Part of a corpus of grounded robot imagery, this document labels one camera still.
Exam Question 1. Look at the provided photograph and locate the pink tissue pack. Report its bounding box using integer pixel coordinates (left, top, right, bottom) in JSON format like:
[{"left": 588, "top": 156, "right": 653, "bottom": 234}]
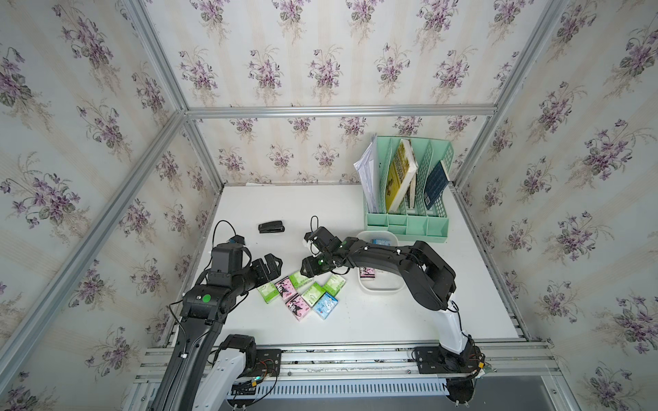
[
  {"left": 359, "top": 267, "right": 376, "bottom": 280},
  {"left": 285, "top": 295, "right": 312, "bottom": 321},
  {"left": 275, "top": 277, "right": 297, "bottom": 302}
]

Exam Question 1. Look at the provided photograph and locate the green tissue pack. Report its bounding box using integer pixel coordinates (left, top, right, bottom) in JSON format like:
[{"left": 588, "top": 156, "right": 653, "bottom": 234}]
[
  {"left": 257, "top": 283, "right": 280, "bottom": 304},
  {"left": 288, "top": 271, "right": 312, "bottom": 289},
  {"left": 323, "top": 274, "right": 346, "bottom": 297},
  {"left": 302, "top": 283, "right": 326, "bottom": 308}
]

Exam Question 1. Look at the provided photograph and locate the blue tissue pack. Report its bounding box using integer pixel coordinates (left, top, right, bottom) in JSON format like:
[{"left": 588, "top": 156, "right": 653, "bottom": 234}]
[
  {"left": 372, "top": 239, "right": 394, "bottom": 246},
  {"left": 313, "top": 293, "right": 339, "bottom": 320}
]

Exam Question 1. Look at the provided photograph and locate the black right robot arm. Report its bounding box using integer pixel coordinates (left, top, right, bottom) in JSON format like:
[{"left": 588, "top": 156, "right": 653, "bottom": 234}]
[{"left": 300, "top": 226, "right": 486, "bottom": 378}]

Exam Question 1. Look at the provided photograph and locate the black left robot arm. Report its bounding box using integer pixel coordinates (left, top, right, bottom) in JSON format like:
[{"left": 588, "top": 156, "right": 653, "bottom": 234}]
[{"left": 150, "top": 242, "right": 283, "bottom": 410}]

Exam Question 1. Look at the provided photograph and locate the white storage box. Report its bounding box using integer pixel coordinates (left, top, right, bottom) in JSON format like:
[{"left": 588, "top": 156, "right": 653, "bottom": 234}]
[{"left": 357, "top": 231, "right": 404, "bottom": 295}]

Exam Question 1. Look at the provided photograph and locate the black stapler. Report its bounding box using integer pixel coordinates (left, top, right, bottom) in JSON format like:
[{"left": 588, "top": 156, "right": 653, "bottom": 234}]
[{"left": 258, "top": 220, "right": 285, "bottom": 234}]

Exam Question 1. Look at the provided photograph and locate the white paper stack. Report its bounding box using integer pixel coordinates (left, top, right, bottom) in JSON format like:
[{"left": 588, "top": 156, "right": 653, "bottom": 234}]
[{"left": 354, "top": 135, "right": 380, "bottom": 213}]

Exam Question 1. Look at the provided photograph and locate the mint green desk organizer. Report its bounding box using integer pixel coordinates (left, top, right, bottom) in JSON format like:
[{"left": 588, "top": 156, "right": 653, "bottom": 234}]
[{"left": 364, "top": 138, "right": 454, "bottom": 243}]

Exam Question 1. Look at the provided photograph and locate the yellow cover book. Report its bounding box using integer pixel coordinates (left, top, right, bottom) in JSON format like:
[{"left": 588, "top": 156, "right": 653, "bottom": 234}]
[{"left": 385, "top": 139, "right": 418, "bottom": 213}]

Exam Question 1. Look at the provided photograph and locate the dark blue book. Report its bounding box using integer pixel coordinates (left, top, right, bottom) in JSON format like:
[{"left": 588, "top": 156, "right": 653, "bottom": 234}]
[{"left": 423, "top": 161, "right": 449, "bottom": 211}]

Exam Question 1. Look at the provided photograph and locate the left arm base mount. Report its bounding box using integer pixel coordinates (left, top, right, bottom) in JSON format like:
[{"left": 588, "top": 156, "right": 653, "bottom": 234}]
[{"left": 204, "top": 334, "right": 283, "bottom": 398}]

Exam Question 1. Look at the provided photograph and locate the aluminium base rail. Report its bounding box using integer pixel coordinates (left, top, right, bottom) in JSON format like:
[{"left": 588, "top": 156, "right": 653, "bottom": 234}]
[{"left": 122, "top": 338, "right": 561, "bottom": 402}]

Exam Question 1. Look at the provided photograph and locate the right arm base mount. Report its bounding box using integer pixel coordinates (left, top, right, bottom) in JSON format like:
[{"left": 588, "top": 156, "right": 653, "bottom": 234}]
[{"left": 411, "top": 342, "right": 486, "bottom": 405}]

